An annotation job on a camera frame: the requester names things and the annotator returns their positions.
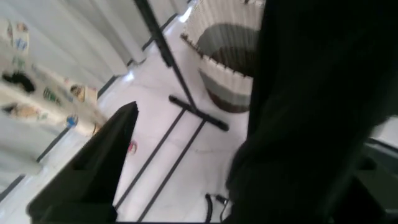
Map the black cable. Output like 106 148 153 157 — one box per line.
203 192 231 223

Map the cream printed garment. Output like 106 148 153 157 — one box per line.
0 18 139 156

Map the white laundry basket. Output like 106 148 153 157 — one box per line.
180 0 266 113

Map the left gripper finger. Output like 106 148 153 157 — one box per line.
26 101 139 223

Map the white curtain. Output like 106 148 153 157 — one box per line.
0 0 191 195

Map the black clothes rack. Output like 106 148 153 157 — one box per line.
113 0 230 222

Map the black t-shirt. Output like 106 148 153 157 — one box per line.
225 0 398 224

